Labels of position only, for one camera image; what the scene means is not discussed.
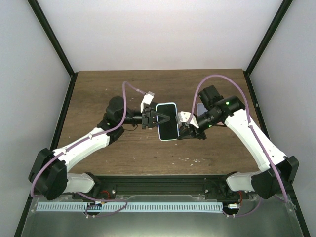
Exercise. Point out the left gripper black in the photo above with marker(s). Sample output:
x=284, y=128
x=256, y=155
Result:
x=148, y=118

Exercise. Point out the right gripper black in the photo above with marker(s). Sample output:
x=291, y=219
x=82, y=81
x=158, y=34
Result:
x=192, y=133

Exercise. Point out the phone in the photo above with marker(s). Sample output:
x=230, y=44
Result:
x=200, y=109
x=167, y=130

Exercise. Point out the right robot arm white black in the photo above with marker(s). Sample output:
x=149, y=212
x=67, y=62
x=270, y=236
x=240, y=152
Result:
x=276, y=170

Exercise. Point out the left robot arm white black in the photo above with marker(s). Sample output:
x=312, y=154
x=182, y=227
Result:
x=50, y=174

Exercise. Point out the clear acrylic sheet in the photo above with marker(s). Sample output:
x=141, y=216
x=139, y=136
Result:
x=255, y=218

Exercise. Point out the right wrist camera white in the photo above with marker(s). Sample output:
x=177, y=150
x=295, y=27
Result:
x=186, y=118

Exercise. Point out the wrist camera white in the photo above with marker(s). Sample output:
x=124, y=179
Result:
x=146, y=101
x=186, y=118

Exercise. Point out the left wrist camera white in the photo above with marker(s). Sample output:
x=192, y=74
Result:
x=146, y=101

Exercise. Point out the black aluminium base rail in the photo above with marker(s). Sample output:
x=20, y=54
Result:
x=206, y=186

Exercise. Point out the light blue slotted cable duct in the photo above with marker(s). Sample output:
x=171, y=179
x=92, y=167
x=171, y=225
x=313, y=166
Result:
x=198, y=207

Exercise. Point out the right black frame post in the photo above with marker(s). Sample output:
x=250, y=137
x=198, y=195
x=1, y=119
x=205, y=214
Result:
x=277, y=19

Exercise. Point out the black frame post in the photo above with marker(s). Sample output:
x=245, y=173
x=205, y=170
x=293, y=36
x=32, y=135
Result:
x=277, y=19
x=40, y=15

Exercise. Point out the left black frame post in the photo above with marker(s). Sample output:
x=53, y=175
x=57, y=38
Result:
x=40, y=15

